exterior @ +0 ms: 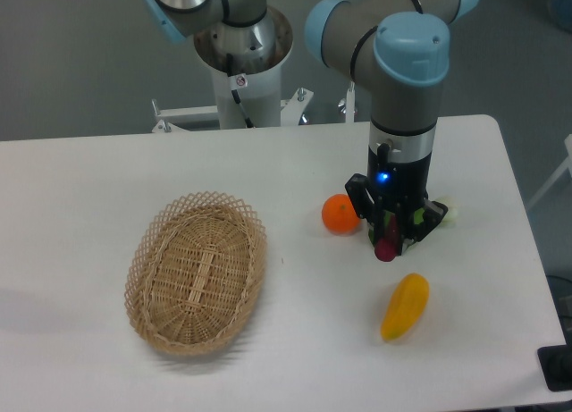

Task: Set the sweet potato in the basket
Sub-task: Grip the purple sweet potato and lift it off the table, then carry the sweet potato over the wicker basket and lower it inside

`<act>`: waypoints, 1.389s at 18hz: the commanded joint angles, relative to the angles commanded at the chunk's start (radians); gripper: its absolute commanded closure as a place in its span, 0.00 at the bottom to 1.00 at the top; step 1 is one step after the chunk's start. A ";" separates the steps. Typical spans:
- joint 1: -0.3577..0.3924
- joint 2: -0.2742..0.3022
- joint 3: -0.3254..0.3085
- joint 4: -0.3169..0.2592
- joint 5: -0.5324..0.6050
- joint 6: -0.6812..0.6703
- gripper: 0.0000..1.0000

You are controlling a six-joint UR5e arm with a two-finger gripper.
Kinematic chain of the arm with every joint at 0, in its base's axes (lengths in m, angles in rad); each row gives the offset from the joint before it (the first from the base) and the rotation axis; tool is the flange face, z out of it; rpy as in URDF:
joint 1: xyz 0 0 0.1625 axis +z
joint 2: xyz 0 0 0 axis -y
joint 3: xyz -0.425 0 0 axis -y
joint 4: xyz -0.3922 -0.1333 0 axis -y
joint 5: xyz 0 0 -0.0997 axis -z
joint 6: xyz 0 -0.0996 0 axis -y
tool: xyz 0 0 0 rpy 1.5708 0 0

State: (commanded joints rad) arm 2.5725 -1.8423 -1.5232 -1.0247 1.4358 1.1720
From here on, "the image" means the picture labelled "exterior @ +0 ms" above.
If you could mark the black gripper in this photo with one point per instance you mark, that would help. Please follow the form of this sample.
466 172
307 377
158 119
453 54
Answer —
385 187

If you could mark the red sweet potato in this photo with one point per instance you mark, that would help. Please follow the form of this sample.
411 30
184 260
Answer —
386 246

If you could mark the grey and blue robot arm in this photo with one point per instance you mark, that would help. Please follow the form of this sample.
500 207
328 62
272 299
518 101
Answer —
397 50

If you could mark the woven wicker basket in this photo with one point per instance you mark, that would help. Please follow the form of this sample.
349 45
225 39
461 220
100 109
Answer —
196 275

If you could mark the orange fruit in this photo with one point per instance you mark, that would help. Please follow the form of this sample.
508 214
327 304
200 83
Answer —
338 215

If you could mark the white green onion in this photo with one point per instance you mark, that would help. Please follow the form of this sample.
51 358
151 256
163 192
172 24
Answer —
453 210

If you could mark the yellow mango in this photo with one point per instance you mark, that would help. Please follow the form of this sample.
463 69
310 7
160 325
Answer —
406 306

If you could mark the black device at table edge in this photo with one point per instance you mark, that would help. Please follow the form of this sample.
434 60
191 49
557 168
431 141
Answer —
555 363

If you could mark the white furniture frame right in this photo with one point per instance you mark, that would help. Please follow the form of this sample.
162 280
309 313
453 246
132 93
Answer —
562 168

